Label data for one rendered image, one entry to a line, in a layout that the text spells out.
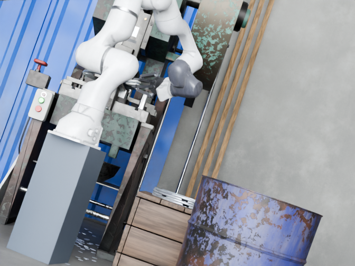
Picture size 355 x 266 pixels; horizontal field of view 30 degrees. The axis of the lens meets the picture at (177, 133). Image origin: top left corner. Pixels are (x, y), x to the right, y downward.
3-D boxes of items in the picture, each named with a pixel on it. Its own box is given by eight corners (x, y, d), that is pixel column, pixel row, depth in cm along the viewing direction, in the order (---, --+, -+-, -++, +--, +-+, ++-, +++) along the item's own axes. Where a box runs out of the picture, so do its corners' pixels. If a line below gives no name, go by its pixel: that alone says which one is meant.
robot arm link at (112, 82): (115, 115, 244) (138, 52, 246) (72, 101, 249) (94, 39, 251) (124, 120, 255) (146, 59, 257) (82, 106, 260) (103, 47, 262)
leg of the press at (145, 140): (118, 264, 296) (183, 75, 302) (94, 256, 296) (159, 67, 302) (129, 244, 387) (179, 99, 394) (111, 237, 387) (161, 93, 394)
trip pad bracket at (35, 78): (36, 113, 306) (50, 73, 307) (16, 106, 306) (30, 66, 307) (38, 114, 312) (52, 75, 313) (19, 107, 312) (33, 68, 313)
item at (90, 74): (77, 75, 330) (78, 74, 330) (132, 92, 338) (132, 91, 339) (87, 68, 303) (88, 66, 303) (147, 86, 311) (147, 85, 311)
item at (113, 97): (113, 109, 302) (122, 81, 303) (84, 99, 302) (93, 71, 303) (117, 114, 327) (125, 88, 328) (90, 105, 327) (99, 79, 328)
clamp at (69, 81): (91, 94, 330) (98, 75, 330) (59, 83, 330) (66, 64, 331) (92, 95, 336) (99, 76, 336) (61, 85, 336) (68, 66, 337)
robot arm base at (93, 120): (84, 144, 235) (97, 107, 236) (38, 129, 240) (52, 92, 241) (105, 152, 256) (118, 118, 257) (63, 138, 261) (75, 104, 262)
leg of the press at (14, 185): (5, 225, 296) (72, 37, 302) (-20, 217, 296) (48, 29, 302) (43, 214, 388) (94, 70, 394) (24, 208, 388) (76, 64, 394)
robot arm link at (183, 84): (174, 55, 293) (160, 66, 286) (198, 56, 285) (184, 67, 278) (184, 90, 302) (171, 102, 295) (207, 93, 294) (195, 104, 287)
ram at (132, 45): (133, 66, 321) (153, 10, 323) (103, 56, 321) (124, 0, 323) (134, 72, 338) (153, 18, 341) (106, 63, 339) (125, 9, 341)
